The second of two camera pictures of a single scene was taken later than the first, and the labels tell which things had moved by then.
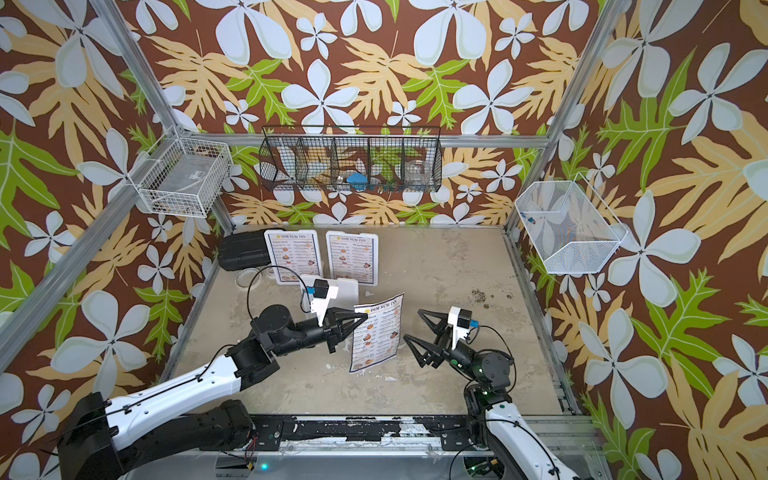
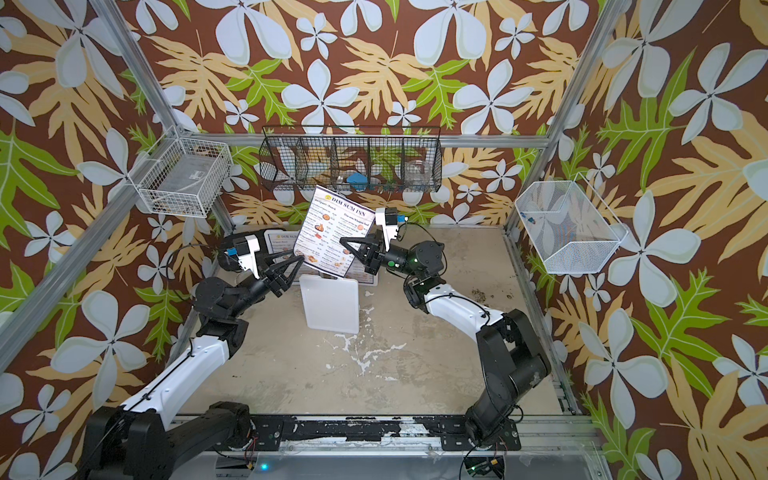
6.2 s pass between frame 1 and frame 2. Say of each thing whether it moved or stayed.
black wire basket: stayed
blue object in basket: stayed
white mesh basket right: stayed
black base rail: stayed
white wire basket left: stayed
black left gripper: moved
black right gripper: moved
